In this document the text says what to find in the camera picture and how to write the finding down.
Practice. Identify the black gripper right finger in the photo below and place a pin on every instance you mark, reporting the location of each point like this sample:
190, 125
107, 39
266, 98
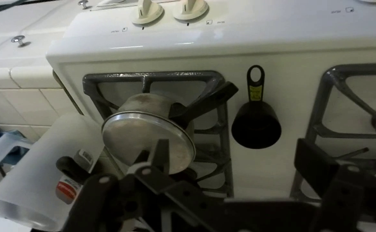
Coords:
356, 201

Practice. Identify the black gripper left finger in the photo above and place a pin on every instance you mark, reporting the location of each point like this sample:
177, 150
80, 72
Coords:
111, 201

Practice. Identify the silver pot lid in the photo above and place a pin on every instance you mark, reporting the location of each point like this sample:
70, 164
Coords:
137, 137

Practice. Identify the black stove grate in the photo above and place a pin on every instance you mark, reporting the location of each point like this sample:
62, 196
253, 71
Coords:
111, 77
360, 68

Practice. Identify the white gas stove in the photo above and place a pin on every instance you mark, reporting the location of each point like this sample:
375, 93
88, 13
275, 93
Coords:
283, 34

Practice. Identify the white stove knob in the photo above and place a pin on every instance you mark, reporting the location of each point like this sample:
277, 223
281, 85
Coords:
190, 9
147, 12

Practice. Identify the black measuring cup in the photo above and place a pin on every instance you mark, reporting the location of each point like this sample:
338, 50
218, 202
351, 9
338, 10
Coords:
257, 129

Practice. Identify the round silver drawer knob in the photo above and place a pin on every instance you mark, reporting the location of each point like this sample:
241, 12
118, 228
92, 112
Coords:
84, 4
19, 40

